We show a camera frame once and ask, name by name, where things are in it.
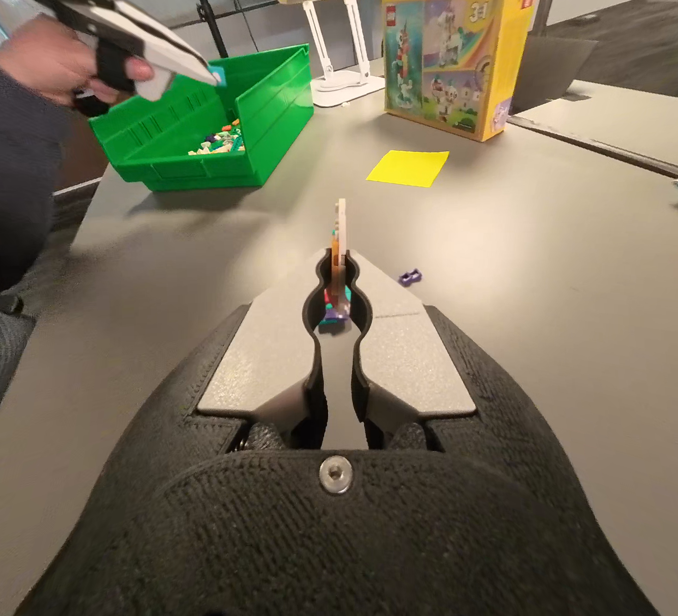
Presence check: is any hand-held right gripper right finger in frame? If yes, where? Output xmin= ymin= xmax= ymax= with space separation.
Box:
xmin=346 ymin=250 xmax=478 ymax=451

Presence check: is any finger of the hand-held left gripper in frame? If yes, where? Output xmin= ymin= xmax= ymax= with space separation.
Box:
xmin=118 ymin=1 xmax=220 ymax=85

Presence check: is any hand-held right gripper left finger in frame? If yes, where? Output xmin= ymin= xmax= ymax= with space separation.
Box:
xmin=196 ymin=248 xmax=330 ymax=451

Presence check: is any pile of toy bricks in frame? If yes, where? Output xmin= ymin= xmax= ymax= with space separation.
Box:
xmin=188 ymin=118 xmax=247 ymax=156

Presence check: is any green plastic bin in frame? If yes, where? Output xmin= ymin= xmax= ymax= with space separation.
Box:
xmin=89 ymin=43 xmax=314 ymax=192

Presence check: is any colourful brick plate assembly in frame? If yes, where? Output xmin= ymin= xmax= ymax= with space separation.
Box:
xmin=318 ymin=198 xmax=355 ymax=335

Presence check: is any person's left forearm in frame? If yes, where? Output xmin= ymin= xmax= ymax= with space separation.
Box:
xmin=0 ymin=71 xmax=72 ymax=291

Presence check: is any yellow toy set box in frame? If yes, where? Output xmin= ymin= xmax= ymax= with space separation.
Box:
xmin=381 ymin=0 xmax=542 ymax=143

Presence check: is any person's left hand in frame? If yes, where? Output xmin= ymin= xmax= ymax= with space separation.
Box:
xmin=0 ymin=17 xmax=157 ymax=108

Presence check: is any yellow sticky note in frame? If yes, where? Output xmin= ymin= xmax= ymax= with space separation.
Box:
xmin=365 ymin=150 xmax=451 ymax=188

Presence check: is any grey slanted panel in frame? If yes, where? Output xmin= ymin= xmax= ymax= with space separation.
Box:
xmin=511 ymin=35 xmax=599 ymax=119

